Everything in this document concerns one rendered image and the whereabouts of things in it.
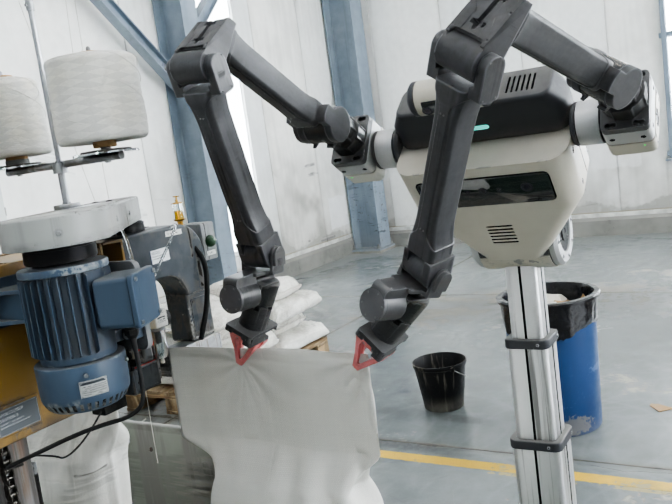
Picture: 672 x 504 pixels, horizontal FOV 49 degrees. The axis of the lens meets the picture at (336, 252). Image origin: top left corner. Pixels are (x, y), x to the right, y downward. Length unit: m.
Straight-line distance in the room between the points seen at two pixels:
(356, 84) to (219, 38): 8.86
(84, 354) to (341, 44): 9.21
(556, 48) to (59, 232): 0.82
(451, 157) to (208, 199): 6.49
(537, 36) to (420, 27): 8.92
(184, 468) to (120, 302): 1.07
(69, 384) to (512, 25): 0.88
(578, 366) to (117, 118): 2.66
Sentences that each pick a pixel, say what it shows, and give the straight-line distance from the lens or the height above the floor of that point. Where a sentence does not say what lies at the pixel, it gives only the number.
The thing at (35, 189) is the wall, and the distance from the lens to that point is 6.49.
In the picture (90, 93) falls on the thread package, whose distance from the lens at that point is 1.36.
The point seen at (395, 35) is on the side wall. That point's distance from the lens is 10.21.
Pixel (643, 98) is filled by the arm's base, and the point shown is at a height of 1.47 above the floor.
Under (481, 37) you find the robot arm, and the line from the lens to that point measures 1.06.
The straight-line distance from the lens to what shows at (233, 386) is 1.60.
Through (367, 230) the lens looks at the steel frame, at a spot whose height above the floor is 0.28.
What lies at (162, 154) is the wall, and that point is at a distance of 7.49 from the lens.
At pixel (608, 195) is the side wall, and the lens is 9.37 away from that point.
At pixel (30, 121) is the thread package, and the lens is 1.58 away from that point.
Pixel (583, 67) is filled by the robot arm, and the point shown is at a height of 1.54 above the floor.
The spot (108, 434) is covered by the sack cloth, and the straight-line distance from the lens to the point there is 1.89.
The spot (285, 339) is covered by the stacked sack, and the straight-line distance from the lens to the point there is 4.93.
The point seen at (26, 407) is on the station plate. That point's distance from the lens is 1.46.
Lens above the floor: 1.46
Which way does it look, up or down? 8 degrees down
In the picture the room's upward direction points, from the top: 8 degrees counter-clockwise
